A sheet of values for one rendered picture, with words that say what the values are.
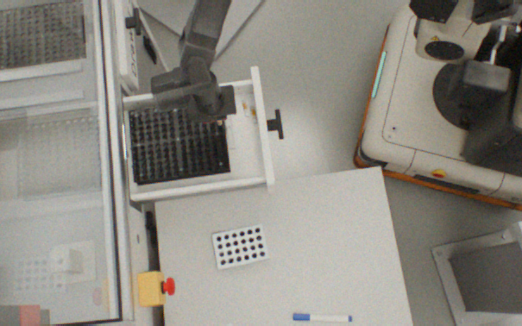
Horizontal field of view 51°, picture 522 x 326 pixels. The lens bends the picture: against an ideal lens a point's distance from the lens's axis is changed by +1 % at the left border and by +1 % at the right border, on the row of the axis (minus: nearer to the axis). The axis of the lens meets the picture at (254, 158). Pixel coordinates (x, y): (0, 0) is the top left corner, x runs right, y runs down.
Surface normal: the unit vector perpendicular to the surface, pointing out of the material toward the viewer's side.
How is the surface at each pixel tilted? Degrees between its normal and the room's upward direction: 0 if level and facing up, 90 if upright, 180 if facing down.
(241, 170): 0
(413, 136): 0
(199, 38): 56
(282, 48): 0
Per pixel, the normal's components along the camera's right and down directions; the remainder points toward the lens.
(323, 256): -0.04, -0.25
